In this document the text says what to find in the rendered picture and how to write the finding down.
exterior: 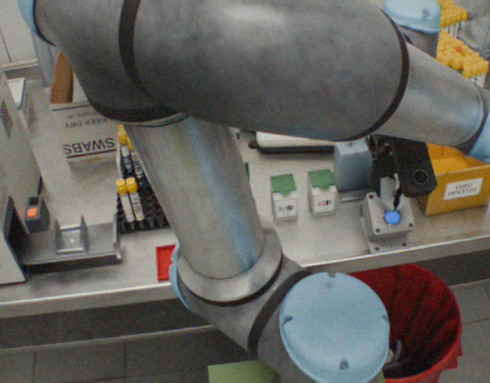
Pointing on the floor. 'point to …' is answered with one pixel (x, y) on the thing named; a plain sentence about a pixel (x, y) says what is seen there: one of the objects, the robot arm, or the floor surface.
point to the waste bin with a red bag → (418, 318)
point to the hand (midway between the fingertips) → (393, 209)
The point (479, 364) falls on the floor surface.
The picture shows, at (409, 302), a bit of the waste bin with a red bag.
